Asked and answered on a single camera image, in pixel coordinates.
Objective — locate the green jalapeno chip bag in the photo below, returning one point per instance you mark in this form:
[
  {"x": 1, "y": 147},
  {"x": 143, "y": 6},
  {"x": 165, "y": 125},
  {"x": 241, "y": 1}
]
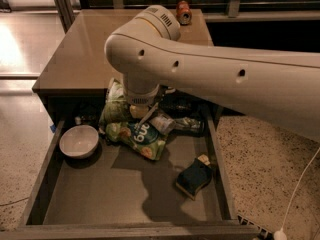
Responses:
[{"x": 116, "y": 108}]

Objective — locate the dark crumpled bag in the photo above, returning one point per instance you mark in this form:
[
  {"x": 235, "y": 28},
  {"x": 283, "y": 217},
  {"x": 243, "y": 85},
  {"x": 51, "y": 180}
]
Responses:
[{"x": 189, "y": 125}]

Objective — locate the green snack bag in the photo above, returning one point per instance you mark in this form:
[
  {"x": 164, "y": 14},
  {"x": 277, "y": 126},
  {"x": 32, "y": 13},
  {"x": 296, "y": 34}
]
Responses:
[{"x": 144, "y": 139}]

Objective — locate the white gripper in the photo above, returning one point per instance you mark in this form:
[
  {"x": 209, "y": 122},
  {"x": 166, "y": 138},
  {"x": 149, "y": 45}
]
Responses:
[{"x": 141, "y": 100}]

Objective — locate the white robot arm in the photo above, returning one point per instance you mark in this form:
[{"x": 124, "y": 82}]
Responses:
[{"x": 279, "y": 87}]

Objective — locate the orange soda can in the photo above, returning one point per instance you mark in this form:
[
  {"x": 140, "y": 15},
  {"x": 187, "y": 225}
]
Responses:
[{"x": 183, "y": 13}]

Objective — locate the open grey drawer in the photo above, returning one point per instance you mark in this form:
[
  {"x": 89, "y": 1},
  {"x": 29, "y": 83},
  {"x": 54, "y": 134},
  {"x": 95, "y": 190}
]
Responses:
[{"x": 118, "y": 195}]

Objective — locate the dark bottle in drawer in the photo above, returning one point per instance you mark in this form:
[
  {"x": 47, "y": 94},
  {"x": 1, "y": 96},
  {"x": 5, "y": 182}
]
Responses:
[{"x": 86, "y": 113}]

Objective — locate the dark green sponge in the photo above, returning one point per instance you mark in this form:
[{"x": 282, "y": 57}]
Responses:
[{"x": 199, "y": 174}]

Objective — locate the clear plastic water bottle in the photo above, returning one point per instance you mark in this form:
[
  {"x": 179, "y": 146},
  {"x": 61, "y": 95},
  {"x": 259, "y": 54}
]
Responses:
[{"x": 163, "y": 123}]

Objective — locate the grey cabinet counter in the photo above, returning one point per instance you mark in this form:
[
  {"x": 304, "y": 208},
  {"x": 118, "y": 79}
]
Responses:
[{"x": 79, "y": 70}]

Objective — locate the white bowl in drawer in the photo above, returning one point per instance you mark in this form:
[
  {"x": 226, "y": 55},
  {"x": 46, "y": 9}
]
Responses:
[{"x": 79, "y": 142}]

